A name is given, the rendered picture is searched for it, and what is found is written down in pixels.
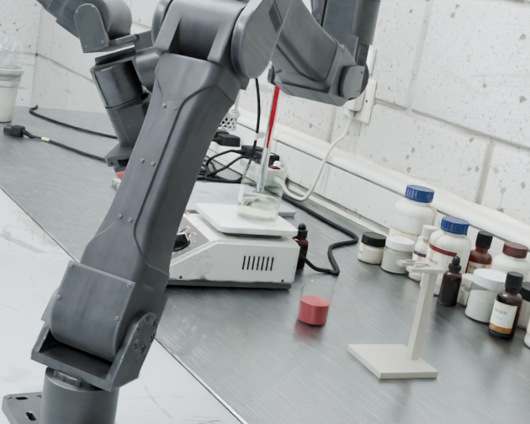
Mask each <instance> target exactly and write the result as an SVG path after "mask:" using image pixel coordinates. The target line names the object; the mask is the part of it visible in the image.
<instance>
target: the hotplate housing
mask: <svg viewBox="0 0 530 424"><path fill-rule="evenodd" d="M184 217H185V218H186V219H187V220H189V221H190V222H191V223H192V224H193V225H194V226H195V227H196V228H197V229H198V230H199V231H200V232H201V233H202V234H203V235H204V236H205V237H207V238H208V239H209V242H207V243H205V244H203V245H202V246H199V247H197V248H195V249H193V250H192V251H190V252H187V253H185V254H183V255H181V256H179V257H176V258H174V259H172V260H171V263H170V269H169V272H170V277H169V279H168V282H167V285H191V286H217V287H243V288H270V289H291V283H292V282H293V281H294V276H295V272H296V268H297V262H298V258H299V250H300V246H299V245H298V243H297V242H296V241H294V240H293V239H291V238H290V237H289V236H270V235H254V234H240V233H226V232H222V231H218V230H217V229H216V228H215V227H214V226H212V225H211V224H210V223H209V222H208V221H207V220H206V219H205V218H204V217H203V216H202V215H197V214H191V215H185V216H184Z"/></svg>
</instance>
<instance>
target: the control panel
mask: <svg viewBox="0 0 530 424"><path fill-rule="evenodd" d="M183 228H186V229H187V230H185V231H181V229H183ZM181 232H185V233H188V232H190V233H191V234H190V235H189V236H187V237H188V239H189V240H190V244H189V245H188V246H187V247H185V248H184V249H182V250H180V251H177V252H172V258H171V260H172V259H174V258H176V257H179V256H181V255H183V254H185V253H187V252H190V251H192V250H193V249H195V248H197V247H199V246H202V245H203V244H205V243H207V242H209V239H208V238H207V237H205V236H204V235H203V234H202V233H201V232H200V231H199V230H198V229H197V228H196V227H195V226H194V225H193V224H192V223H191V222H190V221H189V220H187V219H186V218H185V217H183V218H182V221H181V223H180V226H179V229H178V233H181Z"/></svg>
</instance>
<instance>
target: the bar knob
mask: <svg viewBox="0 0 530 424"><path fill-rule="evenodd" d="M189 244H190V240H189V239H188V237H187V234H186V233H185V232H181V233H177V237H176V240H175V243H174V247H173V252H177V251H180V250H182V249H184V248H185V247H187V246H188V245H189Z"/></svg>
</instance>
